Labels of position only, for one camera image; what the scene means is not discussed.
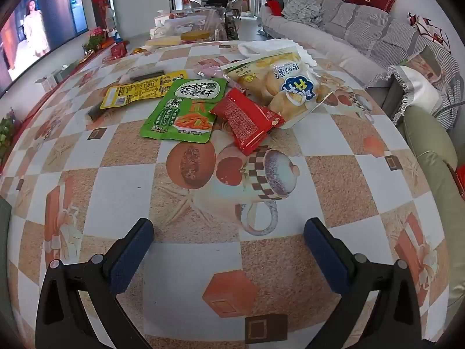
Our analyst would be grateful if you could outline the pink flowering plant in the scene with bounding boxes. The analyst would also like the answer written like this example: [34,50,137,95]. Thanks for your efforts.
[83,27,108,51]

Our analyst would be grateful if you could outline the red cloth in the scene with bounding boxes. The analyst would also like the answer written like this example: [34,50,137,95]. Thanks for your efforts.
[264,0,284,17]

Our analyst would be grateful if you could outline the green cushion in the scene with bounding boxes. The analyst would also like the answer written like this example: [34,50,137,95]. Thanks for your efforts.
[403,105,465,320]

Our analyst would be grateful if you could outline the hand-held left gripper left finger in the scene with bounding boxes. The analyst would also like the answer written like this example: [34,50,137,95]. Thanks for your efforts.
[35,218,155,349]

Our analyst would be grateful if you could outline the white fringed pillow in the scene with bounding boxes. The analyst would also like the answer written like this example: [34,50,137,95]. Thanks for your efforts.
[387,65,451,124]

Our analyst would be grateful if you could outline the green snack packet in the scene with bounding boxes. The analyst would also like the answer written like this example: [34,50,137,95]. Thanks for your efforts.
[140,79,228,143]

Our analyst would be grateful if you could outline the grey sofa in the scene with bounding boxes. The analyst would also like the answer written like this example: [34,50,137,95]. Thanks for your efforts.
[257,0,465,117]

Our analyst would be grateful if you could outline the large television screen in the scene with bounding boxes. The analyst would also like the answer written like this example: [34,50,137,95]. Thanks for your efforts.
[0,0,90,93]

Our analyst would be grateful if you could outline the checkered printed tablecloth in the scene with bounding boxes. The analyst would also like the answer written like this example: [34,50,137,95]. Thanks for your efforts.
[0,40,455,349]

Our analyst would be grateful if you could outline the large clear bag of pastries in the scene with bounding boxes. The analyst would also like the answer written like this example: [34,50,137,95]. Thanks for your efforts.
[221,51,335,129]

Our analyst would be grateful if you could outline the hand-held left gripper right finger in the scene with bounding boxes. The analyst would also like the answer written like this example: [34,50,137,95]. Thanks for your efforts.
[304,217,434,349]

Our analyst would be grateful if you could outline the green leafy plant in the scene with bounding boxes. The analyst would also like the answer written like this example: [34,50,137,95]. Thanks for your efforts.
[0,109,22,161]

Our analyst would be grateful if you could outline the yellow snack packet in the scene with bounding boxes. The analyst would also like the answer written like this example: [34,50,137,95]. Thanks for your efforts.
[100,71,188,110]

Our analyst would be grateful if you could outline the grey striped blanket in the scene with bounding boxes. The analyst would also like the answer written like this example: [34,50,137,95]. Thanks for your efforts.
[321,0,465,128]

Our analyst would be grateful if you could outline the small pink packets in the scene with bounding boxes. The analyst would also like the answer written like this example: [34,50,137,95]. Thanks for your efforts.
[196,63,222,78]

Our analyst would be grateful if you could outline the red snack packet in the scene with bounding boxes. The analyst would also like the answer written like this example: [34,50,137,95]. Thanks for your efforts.
[210,88,285,156]

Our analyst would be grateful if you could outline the pile of patterned clothes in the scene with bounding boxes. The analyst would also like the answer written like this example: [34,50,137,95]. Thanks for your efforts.
[281,0,328,28]

